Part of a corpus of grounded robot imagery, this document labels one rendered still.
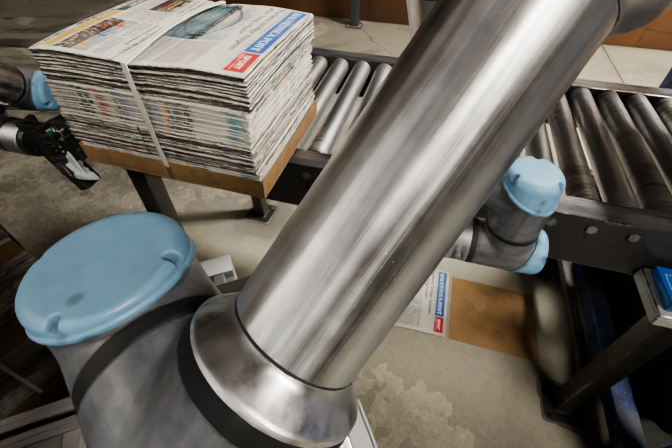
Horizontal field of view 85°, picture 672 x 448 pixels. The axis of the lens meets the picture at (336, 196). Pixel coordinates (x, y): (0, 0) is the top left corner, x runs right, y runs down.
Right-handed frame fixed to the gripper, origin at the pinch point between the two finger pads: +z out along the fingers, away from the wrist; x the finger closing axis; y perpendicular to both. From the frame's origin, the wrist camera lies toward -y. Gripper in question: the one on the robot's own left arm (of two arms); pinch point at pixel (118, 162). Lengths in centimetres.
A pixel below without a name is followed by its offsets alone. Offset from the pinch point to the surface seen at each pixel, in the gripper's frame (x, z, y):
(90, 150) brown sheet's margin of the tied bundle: -3.5, -0.8, 5.5
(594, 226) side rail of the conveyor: 7, 90, 0
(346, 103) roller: 33, 40, 1
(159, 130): -3.6, 17.4, 13.4
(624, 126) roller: 40, 102, 2
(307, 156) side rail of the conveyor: 10.4, 37.6, 1.8
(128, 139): -3.6, 9.9, 10.1
